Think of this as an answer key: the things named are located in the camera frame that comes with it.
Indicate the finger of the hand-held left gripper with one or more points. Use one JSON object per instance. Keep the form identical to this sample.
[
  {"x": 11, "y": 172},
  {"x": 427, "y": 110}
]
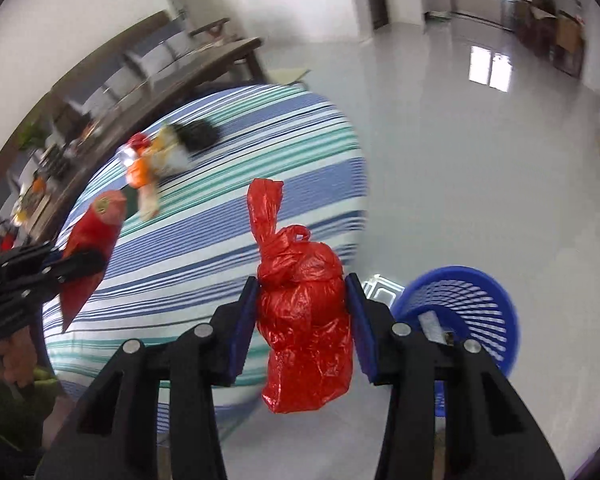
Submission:
[
  {"x": 30, "y": 257},
  {"x": 75, "y": 266}
]

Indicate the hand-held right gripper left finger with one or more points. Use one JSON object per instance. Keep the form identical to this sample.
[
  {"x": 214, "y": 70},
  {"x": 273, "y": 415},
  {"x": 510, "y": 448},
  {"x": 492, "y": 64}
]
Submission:
[{"x": 242, "y": 330}]

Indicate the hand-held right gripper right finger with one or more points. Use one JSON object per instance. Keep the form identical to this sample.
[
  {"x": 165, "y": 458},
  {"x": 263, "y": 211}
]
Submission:
[{"x": 362, "y": 330}]

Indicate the red plastic bag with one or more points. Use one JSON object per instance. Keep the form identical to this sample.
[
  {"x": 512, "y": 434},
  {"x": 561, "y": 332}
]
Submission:
[{"x": 300, "y": 320}]

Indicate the orange snack wrapper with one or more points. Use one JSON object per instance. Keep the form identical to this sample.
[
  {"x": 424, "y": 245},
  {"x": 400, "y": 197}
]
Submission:
[{"x": 141, "y": 172}]

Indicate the blue mesh wastebasket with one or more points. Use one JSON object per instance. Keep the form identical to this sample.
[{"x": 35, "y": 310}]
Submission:
[{"x": 480, "y": 305}]

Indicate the crushed red drink can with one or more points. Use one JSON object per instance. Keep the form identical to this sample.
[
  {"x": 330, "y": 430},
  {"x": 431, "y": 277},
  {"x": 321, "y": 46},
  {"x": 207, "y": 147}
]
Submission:
[{"x": 135, "y": 147}]

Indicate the black crinkled wrapper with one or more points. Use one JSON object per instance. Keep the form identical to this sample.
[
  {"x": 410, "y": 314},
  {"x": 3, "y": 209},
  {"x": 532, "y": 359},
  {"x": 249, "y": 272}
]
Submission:
[{"x": 200, "y": 135}]

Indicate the person's left hand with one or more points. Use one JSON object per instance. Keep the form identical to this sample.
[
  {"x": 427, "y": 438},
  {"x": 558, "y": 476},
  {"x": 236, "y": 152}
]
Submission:
[{"x": 20, "y": 360}]

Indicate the plant in dark ribbed vase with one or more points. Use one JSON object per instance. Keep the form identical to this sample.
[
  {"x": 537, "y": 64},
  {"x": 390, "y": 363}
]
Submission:
[{"x": 32, "y": 139}]

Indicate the person's green clothing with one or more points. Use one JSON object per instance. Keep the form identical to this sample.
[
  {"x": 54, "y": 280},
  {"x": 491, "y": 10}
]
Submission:
[{"x": 10, "y": 425}]

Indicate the round table striped cloth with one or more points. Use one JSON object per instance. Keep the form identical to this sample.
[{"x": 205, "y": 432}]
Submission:
[{"x": 230, "y": 160}]

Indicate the brown wooden coffee table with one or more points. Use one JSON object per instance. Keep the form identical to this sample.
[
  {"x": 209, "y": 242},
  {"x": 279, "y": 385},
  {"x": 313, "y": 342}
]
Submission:
[{"x": 180, "y": 80}]

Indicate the brown wooden sofa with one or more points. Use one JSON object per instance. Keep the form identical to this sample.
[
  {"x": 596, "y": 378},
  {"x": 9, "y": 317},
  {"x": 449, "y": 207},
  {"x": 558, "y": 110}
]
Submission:
[{"x": 130, "y": 45}]

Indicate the wooden dining chair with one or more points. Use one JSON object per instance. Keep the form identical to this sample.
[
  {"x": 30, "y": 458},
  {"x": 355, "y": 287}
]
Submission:
[{"x": 567, "y": 40}]

